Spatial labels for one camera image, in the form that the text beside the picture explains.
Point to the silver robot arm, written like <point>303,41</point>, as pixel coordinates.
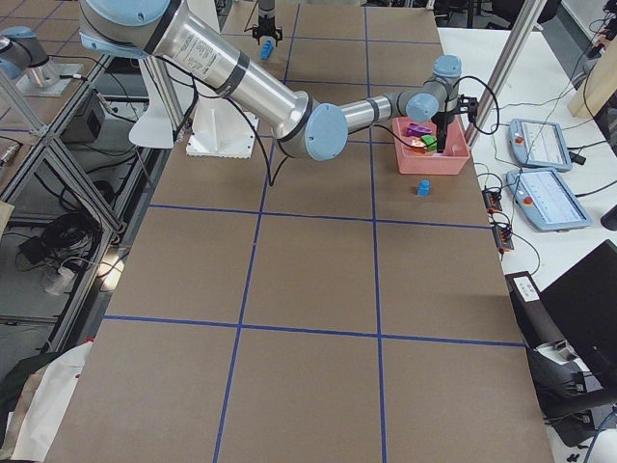
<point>266,8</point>
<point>302,126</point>

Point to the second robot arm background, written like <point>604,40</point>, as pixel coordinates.
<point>35,73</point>

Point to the green two-stud block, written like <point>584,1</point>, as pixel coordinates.
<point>429,141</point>

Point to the small blue block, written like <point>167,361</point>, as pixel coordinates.
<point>423,188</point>

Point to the aluminium frame post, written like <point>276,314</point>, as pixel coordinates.
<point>527,18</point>

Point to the white plastic bag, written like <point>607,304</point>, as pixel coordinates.
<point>42,405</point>

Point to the near teach pendant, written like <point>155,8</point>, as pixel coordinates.
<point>546,201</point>

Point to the pink plastic box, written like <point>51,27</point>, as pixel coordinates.
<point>451,162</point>

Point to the orange sloped block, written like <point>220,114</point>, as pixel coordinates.
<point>417,146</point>

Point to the aluminium frame rack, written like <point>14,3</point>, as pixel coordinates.
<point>77,186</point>

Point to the teach pendant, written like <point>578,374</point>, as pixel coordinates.
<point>546,201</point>
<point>536,144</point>

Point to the long blue four-stud block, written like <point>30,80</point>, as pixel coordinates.
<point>266,50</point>

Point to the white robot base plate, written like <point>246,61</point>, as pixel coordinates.
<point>218,130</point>

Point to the black usb hub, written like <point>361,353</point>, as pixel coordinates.
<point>492,201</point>
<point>502,237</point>

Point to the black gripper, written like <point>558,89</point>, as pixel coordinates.
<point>442,121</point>
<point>265,21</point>

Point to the purple sloped block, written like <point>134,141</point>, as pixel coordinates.
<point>417,130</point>

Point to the far teach pendant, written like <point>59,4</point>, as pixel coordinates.
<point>536,144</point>

